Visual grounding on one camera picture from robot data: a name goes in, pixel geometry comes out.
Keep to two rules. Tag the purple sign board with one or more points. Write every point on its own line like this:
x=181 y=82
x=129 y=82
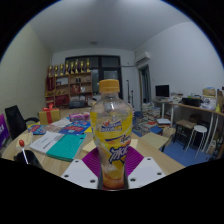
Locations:
x=3 y=131

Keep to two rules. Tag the black office chair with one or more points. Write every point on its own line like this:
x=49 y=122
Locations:
x=16 y=120

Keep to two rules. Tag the white printed booklet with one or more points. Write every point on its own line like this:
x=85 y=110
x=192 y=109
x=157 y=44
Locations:
x=45 y=141

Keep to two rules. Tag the blue book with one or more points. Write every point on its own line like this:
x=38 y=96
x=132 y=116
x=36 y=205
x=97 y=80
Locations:
x=75 y=127

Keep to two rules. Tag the white round stool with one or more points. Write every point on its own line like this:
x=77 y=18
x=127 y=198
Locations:
x=199 y=129

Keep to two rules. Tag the black tripod stand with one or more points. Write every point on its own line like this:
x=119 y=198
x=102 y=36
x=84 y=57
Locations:
x=128 y=93

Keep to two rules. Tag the teal notebook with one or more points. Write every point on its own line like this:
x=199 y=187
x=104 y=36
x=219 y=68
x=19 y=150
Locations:
x=66 y=146

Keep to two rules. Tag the colourful magazine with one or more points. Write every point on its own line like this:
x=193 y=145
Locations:
x=38 y=129

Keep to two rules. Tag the pink snack package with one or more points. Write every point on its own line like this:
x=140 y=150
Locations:
x=79 y=116

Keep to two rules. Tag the computer monitor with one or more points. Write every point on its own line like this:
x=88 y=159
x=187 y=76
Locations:
x=162 y=90

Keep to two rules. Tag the black mug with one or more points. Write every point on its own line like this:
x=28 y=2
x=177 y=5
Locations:
x=31 y=160

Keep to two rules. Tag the yellow-label drink bottle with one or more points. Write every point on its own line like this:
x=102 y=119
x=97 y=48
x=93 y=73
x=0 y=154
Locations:
x=111 y=133

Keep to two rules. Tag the brown wooden stool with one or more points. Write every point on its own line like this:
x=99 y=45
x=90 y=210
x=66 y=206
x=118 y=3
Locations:
x=185 y=124

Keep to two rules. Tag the black printer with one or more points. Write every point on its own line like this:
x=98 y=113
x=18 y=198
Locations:
x=191 y=101

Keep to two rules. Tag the light wooden side table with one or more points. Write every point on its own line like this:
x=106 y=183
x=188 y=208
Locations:
x=155 y=140

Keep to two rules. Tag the dark glass window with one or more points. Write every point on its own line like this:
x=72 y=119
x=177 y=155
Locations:
x=110 y=71

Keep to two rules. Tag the pile of books on floor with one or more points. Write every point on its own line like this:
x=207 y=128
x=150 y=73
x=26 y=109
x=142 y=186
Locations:
x=150 y=116

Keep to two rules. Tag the red lollipop with white stick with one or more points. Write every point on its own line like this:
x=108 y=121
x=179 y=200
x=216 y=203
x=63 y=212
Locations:
x=21 y=143

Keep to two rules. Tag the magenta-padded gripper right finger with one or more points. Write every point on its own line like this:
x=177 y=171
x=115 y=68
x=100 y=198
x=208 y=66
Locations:
x=146 y=171

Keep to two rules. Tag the long white wall desk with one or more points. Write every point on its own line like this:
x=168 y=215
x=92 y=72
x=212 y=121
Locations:
x=193 y=107

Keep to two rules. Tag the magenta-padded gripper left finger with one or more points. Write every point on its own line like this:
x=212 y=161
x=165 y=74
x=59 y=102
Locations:
x=78 y=171

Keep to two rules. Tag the white wall air conditioner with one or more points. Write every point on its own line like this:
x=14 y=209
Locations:
x=142 y=57

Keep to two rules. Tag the wooden shelf unit with trophies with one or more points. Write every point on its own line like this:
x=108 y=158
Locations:
x=68 y=85

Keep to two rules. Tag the yellow gift box, red ribbon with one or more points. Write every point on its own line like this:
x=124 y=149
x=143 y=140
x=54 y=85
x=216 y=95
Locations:
x=49 y=115

